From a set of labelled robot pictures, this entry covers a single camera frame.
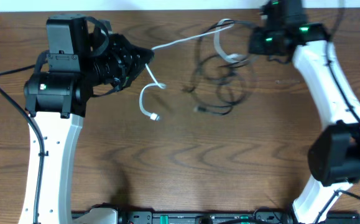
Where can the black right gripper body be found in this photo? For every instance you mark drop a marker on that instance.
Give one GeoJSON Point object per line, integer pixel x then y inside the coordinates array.
{"type": "Point", "coordinates": [263, 43]}

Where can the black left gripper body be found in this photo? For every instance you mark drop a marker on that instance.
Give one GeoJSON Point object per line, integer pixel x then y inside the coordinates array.
{"type": "Point", "coordinates": [113, 60]}

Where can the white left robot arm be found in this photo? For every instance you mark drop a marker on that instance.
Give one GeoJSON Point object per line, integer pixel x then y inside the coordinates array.
{"type": "Point", "coordinates": [82, 53]}

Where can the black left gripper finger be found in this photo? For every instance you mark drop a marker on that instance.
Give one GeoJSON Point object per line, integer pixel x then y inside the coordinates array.
{"type": "Point", "coordinates": [140, 54]}
{"type": "Point", "coordinates": [135, 69]}

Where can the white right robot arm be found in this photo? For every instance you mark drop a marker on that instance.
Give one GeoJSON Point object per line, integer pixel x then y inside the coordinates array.
{"type": "Point", "coordinates": [334, 158]}

